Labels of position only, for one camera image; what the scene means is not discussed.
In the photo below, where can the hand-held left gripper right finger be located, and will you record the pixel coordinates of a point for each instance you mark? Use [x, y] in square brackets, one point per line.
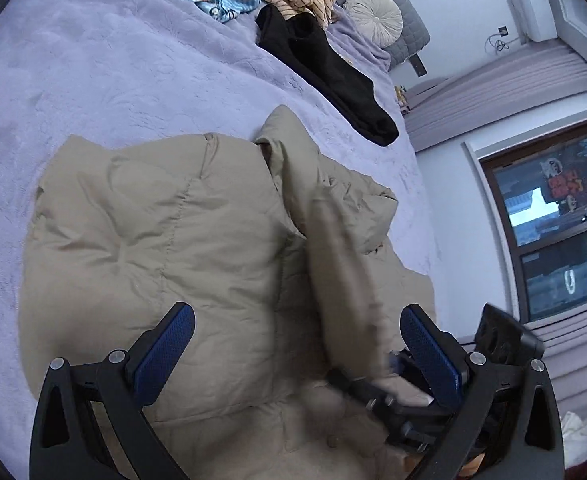
[431, 355]

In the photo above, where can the black garment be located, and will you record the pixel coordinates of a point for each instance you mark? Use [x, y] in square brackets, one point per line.
[323, 65]

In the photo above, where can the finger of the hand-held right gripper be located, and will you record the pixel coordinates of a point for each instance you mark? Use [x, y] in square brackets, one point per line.
[396, 360]
[373, 395]

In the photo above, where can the beige puffer jacket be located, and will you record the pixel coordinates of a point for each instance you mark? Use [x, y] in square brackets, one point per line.
[173, 240]

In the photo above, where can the white crumpled cloth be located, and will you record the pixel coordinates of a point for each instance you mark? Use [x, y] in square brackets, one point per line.
[578, 432]

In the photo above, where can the round cream cushion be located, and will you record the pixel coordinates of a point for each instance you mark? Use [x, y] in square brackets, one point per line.
[375, 15]

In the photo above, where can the purple pleated curtain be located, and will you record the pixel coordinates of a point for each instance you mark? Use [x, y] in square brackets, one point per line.
[513, 85]

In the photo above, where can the dark framed window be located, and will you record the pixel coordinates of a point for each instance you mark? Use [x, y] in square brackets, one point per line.
[553, 220]

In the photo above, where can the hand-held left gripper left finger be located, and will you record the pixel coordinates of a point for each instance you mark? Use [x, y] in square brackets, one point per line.
[166, 350]

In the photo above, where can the purple fleece blanket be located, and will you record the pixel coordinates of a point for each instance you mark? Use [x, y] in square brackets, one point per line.
[98, 70]

